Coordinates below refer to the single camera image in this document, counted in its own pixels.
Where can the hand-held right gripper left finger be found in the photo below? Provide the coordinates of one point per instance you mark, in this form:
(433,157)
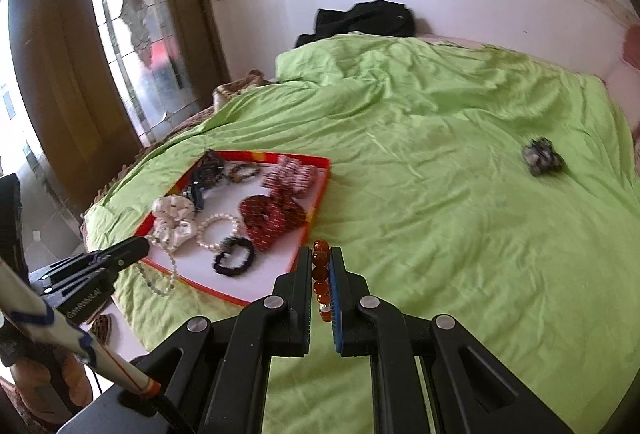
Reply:
(306,286)

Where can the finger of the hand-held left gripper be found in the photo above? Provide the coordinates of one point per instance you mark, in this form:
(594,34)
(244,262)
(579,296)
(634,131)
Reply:
(120,256)

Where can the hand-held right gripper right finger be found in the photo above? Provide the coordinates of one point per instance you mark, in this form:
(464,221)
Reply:
(334,294)

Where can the red-rimmed white tray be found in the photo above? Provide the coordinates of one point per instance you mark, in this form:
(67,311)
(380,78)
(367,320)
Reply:
(272,266)

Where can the red polka dot scrunchie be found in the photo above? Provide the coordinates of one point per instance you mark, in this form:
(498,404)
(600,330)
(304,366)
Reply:
(255,224)

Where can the person's left hand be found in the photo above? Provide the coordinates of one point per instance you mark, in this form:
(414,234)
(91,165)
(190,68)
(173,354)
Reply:
(75,376)

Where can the white taped stick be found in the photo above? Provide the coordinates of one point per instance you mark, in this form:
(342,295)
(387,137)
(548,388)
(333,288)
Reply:
(65,329)

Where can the black scrunchie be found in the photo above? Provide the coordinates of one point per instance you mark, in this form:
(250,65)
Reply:
(245,246)

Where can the red and white scrunchie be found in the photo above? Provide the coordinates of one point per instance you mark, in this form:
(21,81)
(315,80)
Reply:
(290,174)

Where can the dark feathery hair accessory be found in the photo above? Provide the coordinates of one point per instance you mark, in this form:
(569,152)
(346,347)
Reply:
(210,168)

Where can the green bedsheet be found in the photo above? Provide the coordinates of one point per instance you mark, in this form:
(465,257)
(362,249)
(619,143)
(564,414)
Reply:
(425,163)

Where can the brown wooden door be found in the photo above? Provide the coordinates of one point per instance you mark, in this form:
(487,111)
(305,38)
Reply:
(65,88)

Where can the frosted glass window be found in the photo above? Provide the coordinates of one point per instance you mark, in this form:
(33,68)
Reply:
(145,13)

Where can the dark patterned scrunchie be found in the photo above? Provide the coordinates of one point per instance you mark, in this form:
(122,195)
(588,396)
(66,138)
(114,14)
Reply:
(542,156)

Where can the black cloth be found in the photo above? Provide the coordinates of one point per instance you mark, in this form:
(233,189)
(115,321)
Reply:
(365,21)

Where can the pink pillow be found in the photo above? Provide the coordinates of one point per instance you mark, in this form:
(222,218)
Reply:
(627,58)

